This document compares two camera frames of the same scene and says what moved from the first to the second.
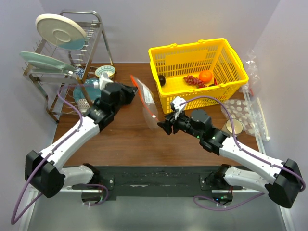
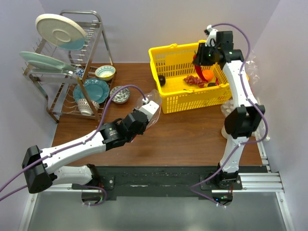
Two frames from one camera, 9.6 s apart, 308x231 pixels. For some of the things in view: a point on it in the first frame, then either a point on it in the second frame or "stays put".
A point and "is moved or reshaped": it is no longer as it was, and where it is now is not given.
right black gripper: [166, 126] → [200, 59]
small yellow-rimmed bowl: [109, 70] stays put
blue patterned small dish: [80, 72] stays put
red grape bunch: [190, 79] stays put
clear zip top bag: [148, 103] is moved or reshaped
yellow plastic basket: [207, 70] stays put
